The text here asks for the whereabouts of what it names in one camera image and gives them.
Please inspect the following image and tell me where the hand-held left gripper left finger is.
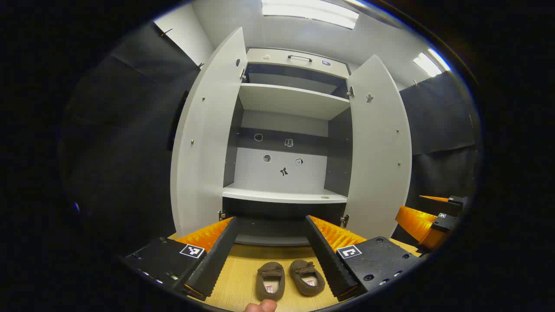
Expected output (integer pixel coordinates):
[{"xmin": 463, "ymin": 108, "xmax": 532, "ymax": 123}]
[{"xmin": 121, "ymin": 217, "xmax": 239, "ymax": 300}]

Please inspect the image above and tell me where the ceiling light panel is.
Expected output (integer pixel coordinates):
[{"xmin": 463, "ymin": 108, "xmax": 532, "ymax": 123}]
[
  {"xmin": 413, "ymin": 48, "xmax": 451, "ymax": 78},
  {"xmin": 261, "ymin": 0, "xmax": 359, "ymax": 30}
]

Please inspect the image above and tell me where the white shoe cabinet door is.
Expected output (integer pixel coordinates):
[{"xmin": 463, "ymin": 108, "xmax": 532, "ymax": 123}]
[
  {"xmin": 345, "ymin": 55, "xmax": 412, "ymax": 240},
  {"xmin": 170, "ymin": 27, "xmax": 248, "ymax": 238}
]

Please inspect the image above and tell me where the black backdrop cloth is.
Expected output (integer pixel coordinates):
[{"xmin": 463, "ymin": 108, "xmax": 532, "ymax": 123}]
[
  {"xmin": 399, "ymin": 71, "xmax": 482, "ymax": 243},
  {"xmin": 59, "ymin": 22, "xmax": 204, "ymax": 256}
]

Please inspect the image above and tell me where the white shoe cabinet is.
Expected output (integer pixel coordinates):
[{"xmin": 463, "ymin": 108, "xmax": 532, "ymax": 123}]
[{"xmin": 221, "ymin": 47, "xmax": 353, "ymax": 247}]

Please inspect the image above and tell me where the brown fuzzy shoe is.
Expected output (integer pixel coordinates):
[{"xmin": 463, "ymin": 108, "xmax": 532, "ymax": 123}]
[
  {"xmin": 255, "ymin": 262, "xmax": 286, "ymax": 301},
  {"xmin": 289, "ymin": 259, "xmax": 326, "ymax": 297}
]

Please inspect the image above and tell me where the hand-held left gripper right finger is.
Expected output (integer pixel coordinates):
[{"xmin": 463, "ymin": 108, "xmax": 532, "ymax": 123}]
[{"xmin": 305, "ymin": 215, "xmax": 423, "ymax": 302}]

